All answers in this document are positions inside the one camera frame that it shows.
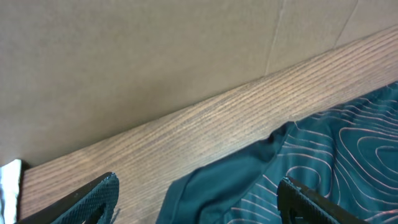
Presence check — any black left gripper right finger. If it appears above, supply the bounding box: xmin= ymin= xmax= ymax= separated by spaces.
xmin=277 ymin=176 xmax=367 ymax=224

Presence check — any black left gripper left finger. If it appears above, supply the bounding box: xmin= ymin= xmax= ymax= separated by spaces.
xmin=17 ymin=172 xmax=119 ymax=224

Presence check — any black printed cycling jersey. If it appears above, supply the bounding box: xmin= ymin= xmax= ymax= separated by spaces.
xmin=157 ymin=83 xmax=397 ymax=223

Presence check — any folded white cloth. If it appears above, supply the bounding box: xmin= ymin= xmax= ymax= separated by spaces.
xmin=1 ymin=159 xmax=22 ymax=224

